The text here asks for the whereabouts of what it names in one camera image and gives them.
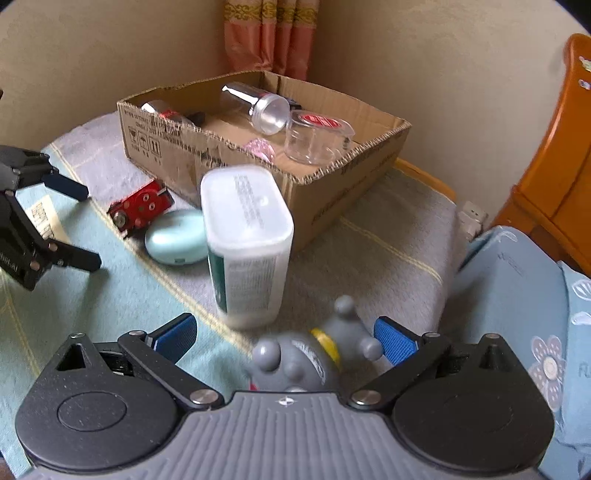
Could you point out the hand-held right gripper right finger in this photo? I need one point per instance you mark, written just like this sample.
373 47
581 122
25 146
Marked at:
395 339

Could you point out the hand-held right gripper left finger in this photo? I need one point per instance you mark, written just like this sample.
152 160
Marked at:
178 334

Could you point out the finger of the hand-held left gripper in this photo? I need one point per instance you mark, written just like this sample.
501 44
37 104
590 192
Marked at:
78 259
69 187

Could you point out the red toy train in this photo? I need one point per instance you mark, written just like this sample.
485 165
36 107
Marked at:
141 207

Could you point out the grey toy mouse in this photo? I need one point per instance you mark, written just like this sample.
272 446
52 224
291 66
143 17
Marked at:
300 364

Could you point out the bottle of gold pins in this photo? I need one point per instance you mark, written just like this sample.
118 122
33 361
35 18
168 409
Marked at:
161 112

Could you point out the cardboard box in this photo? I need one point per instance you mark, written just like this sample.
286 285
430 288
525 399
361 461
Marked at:
323 203

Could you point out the clear plastic jar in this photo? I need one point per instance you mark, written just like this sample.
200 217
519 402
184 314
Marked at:
249 104

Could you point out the clear round container red label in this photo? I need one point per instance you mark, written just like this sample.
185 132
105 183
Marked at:
318 134

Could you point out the black teardrop case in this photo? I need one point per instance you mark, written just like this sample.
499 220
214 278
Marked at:
292 102

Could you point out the grey teal plaid blanket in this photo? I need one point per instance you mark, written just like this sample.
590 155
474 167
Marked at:
369 258

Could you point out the mint green egg-shaped case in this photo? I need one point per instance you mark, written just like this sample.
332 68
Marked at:
173 240

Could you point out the white box green label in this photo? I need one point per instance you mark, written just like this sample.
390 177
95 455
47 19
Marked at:
249 240

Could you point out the blue floral pillow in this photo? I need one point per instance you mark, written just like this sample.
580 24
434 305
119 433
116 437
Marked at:
568 350
503 286

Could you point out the wooden headboard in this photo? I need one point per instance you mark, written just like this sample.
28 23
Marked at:
554 184

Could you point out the pink curtain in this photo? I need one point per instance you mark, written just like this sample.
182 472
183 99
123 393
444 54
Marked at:
272 37

